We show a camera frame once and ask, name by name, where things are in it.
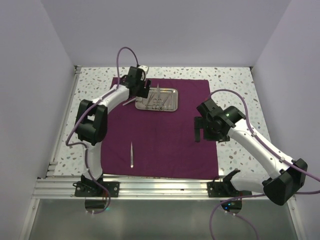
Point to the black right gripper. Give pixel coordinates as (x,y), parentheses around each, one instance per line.
(200,122)

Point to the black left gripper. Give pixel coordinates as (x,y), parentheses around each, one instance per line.
(144,91)

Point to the steel forceps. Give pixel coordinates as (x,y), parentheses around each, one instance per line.
(129,101)

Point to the stainless steel instrument tray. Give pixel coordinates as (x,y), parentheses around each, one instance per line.
(147,103)

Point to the purple cloth wrap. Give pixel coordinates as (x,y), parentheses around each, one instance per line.
(163,142)

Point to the steel tweezers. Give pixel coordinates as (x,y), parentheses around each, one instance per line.
(131,155)

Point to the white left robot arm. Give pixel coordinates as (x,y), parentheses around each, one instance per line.
(91,124)

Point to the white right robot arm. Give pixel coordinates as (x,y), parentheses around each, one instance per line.
(284,175)

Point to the steel surgical scissors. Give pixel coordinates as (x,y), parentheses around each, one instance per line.
(158,102)

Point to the steel needle holder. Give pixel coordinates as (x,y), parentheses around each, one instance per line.
(167,104)

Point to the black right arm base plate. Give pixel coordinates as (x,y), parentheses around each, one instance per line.
(222,188)

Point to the aluminium front rail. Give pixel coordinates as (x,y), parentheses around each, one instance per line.
(130,188)

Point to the aluminium rail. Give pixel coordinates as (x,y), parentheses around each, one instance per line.
(56,148)
(130,188)

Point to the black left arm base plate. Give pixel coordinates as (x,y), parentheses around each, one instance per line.
(93,190)

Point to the aluminium left side rail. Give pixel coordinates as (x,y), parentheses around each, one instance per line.
(56,148)

